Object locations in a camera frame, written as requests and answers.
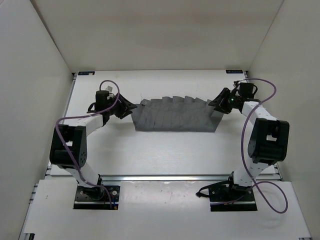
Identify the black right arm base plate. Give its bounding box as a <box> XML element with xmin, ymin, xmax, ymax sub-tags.
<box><xmin>195</xmin><ymin>180</ymin><xmax>258</xmax><ymax>212</ymax></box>

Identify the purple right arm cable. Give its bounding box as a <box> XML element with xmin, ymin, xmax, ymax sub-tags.
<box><xmin>209</xmin><ymin>77</ymin><xmax>289</xmax><ymax>215</ymax></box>

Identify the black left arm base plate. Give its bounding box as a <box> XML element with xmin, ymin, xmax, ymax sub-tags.
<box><xmin>73</xmin><ymin>185</ymin><xmax>121</xmax><ymax>211</ymax></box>

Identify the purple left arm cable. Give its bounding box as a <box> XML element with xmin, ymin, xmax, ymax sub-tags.
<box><xmin>55</xmin><ymin>79</ymin><xmax>121</xmax><ymax>210</ymax></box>

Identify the blue right corner label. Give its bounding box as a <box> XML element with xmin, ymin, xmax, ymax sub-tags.
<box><xmin>225</xmin><ymin>69</ymin><xmax>244</xmax><ymax>74</ymax></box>

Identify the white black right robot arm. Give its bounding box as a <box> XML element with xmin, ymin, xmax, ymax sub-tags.
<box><xmin>209</xmin><ymin>81</ymin><xmax>290</xmax><ymax>200</ymax></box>

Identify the blue left corner label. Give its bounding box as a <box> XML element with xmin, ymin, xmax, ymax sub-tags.
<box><xmin>77</xmin><ymin>71</ymin><xmax>95</xmax><ymax>76</ymax></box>

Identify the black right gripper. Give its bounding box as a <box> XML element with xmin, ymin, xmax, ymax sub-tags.
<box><xmin>208</xmin><ymin>88</ymin><xmax>240</xmax><ymax>115</ymax></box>

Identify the grey pleated skirt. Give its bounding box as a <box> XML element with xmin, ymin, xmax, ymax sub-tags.
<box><xmin>131</xmin><ymin>96</ymin><xmax>224</xmax><ymax>133</ymax></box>

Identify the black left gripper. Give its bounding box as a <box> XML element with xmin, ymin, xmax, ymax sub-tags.
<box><xmin>107</xmin><ymin>92</ymin><xmax>138</xmax><ymax>120</ymax></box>

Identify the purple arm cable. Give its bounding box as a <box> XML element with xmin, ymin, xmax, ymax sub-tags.
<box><xmin>209</xmin><ymin>77</ymin><xmax>289</xmax><ymax>215</ymax></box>
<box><xmin>55</xmin><ymin>79</ymin><xmax>121</xmax><ymax>210</ymax></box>

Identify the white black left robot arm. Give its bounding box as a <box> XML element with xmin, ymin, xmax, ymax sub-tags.
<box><xmin>49</xmin><ymin>90</ymin><xmax>137</xmax><ymax>199</ymax></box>

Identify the blue corner label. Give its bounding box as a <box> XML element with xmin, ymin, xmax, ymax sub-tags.
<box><xmin>77</xmin><ymin>71</ymin><xmax>95</xmax><ymax>76</ymax></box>
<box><xmin>225</xmin><ymin>69</ymin><xmax>244</xmax><ymax>74</ymax></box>

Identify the aluminium table rail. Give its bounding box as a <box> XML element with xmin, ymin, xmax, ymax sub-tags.
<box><xmin>44</xmin><ymin>172</ymin><xmax>282</xmax><ymax>182</ymax></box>

